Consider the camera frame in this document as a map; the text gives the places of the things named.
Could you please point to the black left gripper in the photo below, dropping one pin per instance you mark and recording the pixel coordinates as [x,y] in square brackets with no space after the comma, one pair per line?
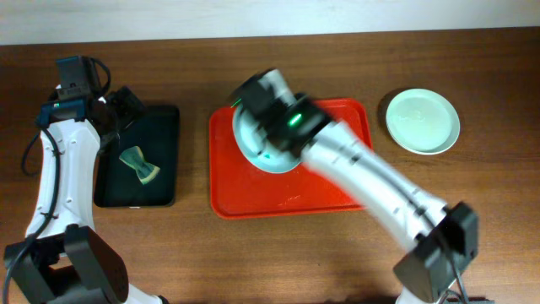
[125,101]

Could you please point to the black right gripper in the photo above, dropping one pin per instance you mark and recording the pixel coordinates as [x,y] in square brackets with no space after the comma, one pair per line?
[251,95]

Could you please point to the green yellow scrub sponge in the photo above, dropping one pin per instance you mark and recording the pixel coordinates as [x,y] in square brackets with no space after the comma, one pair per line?
[133,157]

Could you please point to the light blue plate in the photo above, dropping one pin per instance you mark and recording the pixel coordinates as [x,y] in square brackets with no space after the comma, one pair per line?
[253,144]

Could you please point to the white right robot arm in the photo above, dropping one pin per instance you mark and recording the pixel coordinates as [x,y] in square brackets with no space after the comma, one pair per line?
[277,130]

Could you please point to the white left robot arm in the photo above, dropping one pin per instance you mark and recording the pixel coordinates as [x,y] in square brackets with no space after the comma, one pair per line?
[62,259]

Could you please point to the black plastic tray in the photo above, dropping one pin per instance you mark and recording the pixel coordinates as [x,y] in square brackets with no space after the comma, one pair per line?
[156,133]

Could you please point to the red plastic tray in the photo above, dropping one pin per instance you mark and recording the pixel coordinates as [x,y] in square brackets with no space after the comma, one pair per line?
[238,190]

